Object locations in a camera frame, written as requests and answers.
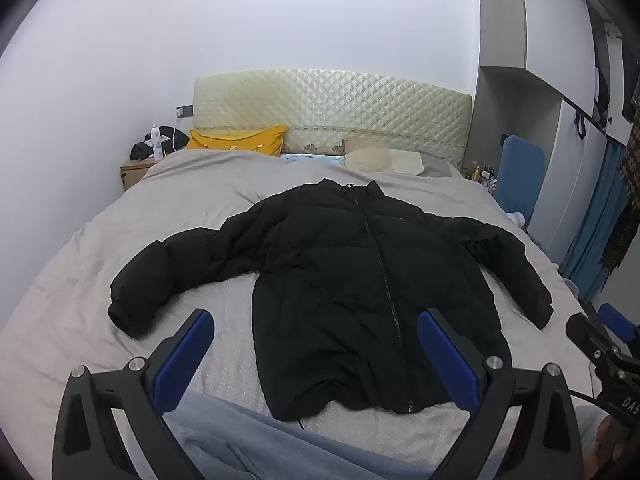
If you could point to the beige pillow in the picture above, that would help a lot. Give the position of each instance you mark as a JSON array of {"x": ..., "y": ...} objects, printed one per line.
[{"x": 367, "y": 152}]

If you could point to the person's right hand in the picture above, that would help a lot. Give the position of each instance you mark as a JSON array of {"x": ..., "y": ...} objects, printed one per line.
[{"x": 597, "y": 452}]

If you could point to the grey fleece clothing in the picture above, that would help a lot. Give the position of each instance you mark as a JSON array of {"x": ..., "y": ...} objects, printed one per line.
[{"x": 240, "y": 440}]

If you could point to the white bottle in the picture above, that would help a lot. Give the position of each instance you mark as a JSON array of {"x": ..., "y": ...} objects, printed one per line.
[{"x": 157, "y": 145}]

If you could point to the light blue sheet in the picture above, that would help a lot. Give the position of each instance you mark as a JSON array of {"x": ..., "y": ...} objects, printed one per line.
[{"x": 310, "y": 159}]

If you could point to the row of small bottles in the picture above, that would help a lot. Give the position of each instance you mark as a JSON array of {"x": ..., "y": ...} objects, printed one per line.
[{"x": 484, "y": 174}]

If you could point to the grey pillow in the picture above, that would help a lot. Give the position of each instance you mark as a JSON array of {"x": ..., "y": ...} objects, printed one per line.
[{"x": 440, "y": 166}]

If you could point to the yellow pillow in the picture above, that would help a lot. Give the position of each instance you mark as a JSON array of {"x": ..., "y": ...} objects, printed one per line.
[{"x": 240, "y": 142}]

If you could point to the black puffer jacket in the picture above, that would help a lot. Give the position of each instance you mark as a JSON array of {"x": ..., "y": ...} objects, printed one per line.
[{"x": 325, "y": 285}]

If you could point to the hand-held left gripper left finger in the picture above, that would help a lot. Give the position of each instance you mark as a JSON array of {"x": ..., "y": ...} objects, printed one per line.
[{"x": 182, "y": 360}]

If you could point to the dark wall socket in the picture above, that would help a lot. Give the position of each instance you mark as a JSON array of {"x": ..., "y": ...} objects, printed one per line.
[{"x": 185, "y": 111}]

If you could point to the white plush toy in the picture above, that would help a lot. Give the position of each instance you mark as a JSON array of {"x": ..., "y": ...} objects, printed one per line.
[{"x": 516, "y": 219}]

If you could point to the blue padded board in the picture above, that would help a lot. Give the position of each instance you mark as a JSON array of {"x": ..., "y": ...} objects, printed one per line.
[{"x": 520, "y": 175}]

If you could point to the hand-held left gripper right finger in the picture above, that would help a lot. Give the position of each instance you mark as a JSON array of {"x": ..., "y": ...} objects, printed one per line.
[{"x": 450, "y": 360}]

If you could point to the grey bed cover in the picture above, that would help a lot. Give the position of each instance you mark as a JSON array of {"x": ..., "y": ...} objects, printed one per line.
[{"x": 100, "y": 240}]

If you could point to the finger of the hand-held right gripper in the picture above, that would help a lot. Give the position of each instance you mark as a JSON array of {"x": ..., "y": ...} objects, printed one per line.
[
  {"x": 616, "y": 319},
  {"x": 585, "y": 332}
]

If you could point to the blue curtain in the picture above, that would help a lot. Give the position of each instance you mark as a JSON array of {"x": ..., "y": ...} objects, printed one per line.
[{"x": 595, "y": 230}]

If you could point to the cream quilted headboard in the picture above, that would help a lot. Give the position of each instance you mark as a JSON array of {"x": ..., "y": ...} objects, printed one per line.
[{"x": 325, "y": 100}]

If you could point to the black bag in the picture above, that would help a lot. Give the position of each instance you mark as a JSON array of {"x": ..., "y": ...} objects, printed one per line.
[{"x": 142, "y": 150}]

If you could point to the white and grey wardrobe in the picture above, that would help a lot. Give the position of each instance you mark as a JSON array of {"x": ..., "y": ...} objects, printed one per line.
[{"x": 545, "y": 35}]

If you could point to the wooden nightstand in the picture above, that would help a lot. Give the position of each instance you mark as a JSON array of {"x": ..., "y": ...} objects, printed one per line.
[{"x": 132, "y": 172}]

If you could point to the white textured bed sheet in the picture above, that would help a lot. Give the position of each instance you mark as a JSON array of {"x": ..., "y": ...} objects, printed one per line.
[{"x": 230, "y": 320}]

